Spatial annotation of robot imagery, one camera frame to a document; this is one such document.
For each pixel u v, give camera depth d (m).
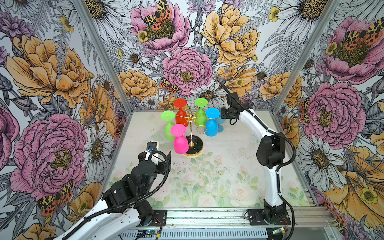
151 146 0.55
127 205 0.44
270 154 0.57
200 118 0.89
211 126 0.85
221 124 1.08
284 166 0.56
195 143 1.00
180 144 0.77
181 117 0.78
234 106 0.73
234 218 0.76
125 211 0.62
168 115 0.78
